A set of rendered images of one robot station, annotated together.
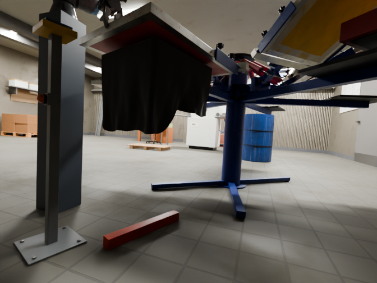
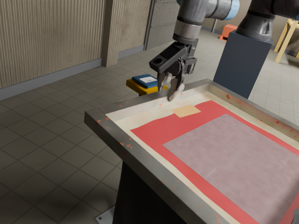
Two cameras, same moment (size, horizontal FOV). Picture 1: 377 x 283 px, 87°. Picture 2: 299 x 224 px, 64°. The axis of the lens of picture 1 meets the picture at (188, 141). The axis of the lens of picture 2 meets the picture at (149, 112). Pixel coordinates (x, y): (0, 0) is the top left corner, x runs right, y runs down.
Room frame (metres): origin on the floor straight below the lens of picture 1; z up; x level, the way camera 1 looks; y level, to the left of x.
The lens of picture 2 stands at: (0.95, -0.35, 1.36)
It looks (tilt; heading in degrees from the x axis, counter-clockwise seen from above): 30 degrees down; 92
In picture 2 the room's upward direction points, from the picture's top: 12 degrees clockwise
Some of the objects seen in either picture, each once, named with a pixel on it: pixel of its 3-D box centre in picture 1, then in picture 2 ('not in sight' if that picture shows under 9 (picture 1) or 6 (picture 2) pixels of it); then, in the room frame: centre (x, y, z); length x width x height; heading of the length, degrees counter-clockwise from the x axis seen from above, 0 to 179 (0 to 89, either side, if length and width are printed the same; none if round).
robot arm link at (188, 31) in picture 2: not in sight; (186, 29); (0.98, 0.41, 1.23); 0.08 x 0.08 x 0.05
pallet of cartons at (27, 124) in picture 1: (26, 126); not in sight; (7.06, 5.78, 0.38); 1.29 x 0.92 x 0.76; 71
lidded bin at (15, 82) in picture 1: (18, 83); not in sight; (7.23, 6.24, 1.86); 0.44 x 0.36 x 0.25; 161
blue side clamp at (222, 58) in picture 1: (225, 63); not in sight; (1.28, -0.20, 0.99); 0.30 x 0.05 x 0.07; 143
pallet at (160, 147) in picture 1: (150, 146); not in sight; (5.32, 1.01, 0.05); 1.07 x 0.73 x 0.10; 74
